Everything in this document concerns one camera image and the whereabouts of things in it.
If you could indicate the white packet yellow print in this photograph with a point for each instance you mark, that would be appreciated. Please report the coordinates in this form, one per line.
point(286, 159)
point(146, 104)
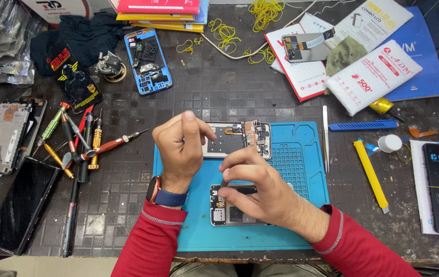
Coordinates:
point(377, 23)

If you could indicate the yellow plastic pry tool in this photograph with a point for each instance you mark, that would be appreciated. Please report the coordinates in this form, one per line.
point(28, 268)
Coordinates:
point(371, 177)

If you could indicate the person's left hand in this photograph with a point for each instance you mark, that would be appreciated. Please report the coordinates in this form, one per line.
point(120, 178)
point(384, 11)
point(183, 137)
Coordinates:
point(177, 154)

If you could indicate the orange flex strip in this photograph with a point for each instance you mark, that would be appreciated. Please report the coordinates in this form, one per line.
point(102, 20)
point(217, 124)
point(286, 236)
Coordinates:
point(421, 133)

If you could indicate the person's right hand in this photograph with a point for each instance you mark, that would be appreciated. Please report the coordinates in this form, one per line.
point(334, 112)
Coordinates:
point(273, 192)

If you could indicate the white box red edge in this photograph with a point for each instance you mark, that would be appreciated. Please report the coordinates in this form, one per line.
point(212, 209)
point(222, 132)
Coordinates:
point(304, 79)

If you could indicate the black packet yellow emblem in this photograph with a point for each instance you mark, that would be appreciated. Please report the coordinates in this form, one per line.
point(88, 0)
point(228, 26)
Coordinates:
point(81, 90)

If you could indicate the black screwdriver orange cap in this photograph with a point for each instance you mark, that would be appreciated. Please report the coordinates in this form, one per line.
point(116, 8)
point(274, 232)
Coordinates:
point(68, 134)

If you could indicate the red plastic pry tool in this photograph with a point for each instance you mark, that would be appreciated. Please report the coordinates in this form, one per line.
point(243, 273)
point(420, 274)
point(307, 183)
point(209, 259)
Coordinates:
point(83, 123)

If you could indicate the black phone screen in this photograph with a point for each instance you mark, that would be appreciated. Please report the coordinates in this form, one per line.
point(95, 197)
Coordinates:
point(23, 204)

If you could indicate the long black tool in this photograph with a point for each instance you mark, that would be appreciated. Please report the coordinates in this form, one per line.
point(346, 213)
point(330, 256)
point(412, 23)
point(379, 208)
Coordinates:
point(71, 215)

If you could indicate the metal tweezers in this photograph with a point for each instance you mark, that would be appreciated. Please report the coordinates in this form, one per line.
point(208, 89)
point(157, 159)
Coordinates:
point(326, 138)

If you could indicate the white foam packet red print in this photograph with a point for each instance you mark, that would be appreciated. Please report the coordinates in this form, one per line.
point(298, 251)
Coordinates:
point(373, 77)

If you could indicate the blue plastic brush tool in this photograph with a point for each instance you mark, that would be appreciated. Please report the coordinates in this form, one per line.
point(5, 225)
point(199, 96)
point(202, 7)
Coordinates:
point(361, 126)

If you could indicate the white round cap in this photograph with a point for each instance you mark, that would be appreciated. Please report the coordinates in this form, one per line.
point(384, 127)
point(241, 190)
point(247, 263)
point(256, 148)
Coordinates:
point(389, 143)

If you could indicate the black cloth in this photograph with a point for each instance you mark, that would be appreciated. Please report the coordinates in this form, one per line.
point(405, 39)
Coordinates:
point(85, 38)

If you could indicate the silver phone display frame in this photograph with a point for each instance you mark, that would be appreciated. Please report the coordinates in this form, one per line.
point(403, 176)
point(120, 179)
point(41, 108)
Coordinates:
point(6, 134)

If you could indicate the person's grey trousers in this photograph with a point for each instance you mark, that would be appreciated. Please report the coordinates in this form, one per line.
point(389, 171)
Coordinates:
point(211, 270)

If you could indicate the blue phone middle frame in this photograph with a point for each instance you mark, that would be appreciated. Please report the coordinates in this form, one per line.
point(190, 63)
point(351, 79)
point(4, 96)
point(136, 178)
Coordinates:
point(148, 61)

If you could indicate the heap of yellow rubber bands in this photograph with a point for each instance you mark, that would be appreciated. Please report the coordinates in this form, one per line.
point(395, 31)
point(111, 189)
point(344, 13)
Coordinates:
point(263, 13)

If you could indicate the black phone frame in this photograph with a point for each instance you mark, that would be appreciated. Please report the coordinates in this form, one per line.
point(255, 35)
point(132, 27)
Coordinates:
point(36, 119)

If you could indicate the stack of coloured flat boxes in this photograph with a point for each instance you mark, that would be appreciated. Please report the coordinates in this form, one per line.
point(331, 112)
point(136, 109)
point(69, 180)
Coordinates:
point(158, 9)

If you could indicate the green cleaning cloth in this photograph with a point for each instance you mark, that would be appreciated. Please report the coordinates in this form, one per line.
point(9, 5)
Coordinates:
point(344, 54)

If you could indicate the phone with dark frame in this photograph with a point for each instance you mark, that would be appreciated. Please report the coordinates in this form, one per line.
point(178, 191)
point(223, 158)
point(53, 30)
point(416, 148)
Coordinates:
point(223, 213)

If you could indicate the yellow glue tube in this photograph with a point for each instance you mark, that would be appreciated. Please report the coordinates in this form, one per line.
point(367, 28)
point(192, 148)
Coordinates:
point(381, 106)

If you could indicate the small grey screwdriver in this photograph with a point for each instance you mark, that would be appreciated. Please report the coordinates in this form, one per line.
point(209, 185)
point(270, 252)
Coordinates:
point(224, 182)

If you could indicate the phone with silver frame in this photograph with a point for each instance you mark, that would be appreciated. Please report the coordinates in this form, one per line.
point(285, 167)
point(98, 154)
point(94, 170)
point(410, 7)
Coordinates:
point(227, 144)

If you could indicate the heap of plastic bags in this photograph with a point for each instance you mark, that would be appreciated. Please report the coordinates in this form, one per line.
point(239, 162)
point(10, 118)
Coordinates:
point(0, 46)

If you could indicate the blue silicone repair mat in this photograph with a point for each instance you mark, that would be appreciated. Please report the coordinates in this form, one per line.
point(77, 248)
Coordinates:
point(307, 154)

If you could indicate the white carton box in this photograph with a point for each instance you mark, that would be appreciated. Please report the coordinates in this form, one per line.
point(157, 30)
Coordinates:
point(58, 9)

